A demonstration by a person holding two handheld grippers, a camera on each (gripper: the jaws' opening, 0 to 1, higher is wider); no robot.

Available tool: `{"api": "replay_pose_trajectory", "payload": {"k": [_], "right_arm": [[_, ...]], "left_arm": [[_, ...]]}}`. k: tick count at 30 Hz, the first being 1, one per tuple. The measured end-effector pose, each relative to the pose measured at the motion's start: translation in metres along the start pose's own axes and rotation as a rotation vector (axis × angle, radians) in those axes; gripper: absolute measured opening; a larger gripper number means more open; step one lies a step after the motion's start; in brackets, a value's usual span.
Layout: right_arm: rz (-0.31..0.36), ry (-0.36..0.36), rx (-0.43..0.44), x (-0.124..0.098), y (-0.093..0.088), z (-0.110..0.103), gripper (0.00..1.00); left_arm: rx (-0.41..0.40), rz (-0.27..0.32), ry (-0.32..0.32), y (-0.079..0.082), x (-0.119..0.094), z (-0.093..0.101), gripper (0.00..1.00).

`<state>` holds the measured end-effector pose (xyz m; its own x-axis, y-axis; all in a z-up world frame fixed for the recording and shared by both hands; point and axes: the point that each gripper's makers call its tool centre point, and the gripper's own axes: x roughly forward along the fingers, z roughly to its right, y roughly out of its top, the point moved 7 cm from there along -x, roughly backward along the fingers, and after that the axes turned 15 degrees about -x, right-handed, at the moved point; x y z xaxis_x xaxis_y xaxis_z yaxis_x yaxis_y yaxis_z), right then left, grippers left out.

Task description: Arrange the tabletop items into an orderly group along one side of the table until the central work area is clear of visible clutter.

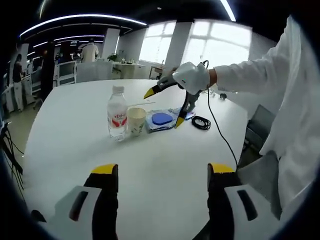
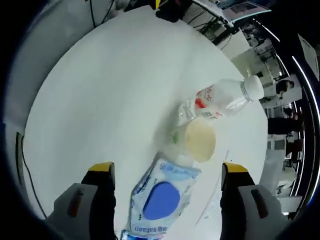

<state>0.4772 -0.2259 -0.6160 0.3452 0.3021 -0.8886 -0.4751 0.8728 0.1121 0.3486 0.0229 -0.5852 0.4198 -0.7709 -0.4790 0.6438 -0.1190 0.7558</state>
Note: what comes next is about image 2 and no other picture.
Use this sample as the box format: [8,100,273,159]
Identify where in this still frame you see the computer monitor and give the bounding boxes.
[222,1,272,23]

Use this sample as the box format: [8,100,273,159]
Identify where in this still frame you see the ceiling light strip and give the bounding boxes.
[291,56,320,118]

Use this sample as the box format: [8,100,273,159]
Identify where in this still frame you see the blue pad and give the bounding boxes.
[127,152,203,235]

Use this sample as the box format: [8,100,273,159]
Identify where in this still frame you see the white table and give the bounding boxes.
[21,7,270,240]

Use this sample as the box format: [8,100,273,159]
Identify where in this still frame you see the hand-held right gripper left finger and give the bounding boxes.
[47,161,117,240]

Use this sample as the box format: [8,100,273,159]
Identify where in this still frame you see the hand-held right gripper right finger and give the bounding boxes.
[219,161,288,240]

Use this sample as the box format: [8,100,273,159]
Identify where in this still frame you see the clear plastic bottle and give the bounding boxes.
[178,74,265,121]

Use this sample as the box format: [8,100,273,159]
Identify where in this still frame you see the black stand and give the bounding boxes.
[154,0,187,23]

